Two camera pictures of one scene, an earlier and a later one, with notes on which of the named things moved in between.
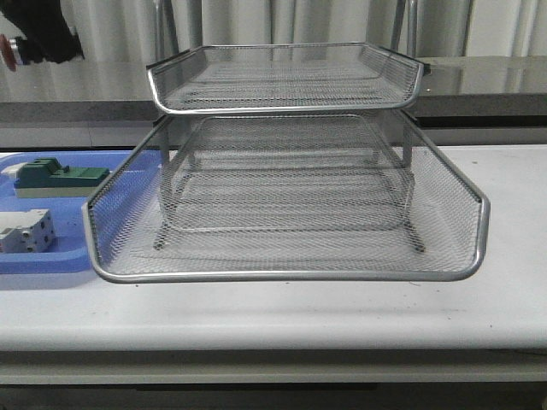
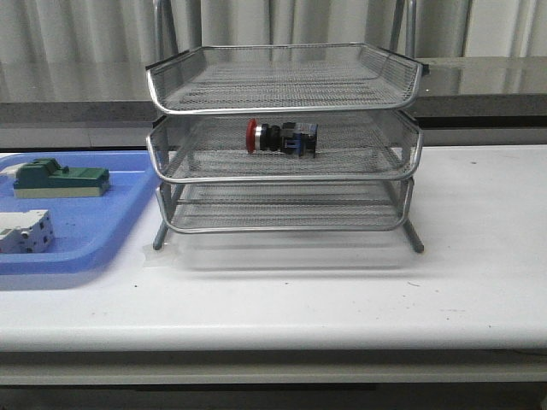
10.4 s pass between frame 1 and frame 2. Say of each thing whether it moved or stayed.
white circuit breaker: stayed
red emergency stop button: moved
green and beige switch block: stayed
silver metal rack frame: stayed
